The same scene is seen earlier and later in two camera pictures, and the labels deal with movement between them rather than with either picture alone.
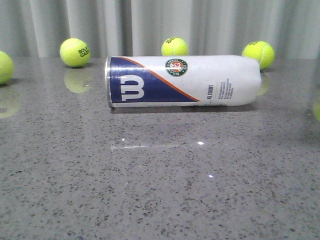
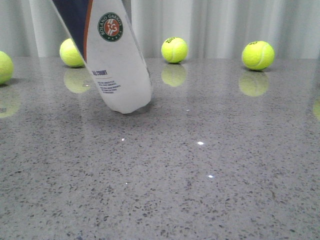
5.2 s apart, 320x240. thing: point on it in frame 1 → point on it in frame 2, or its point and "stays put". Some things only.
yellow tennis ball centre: x=174 y=46 stays put
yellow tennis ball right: x=262 y=51 stays put
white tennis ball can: x=184 y=80 → x=105 y=34
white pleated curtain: x=39 y=28 stays put
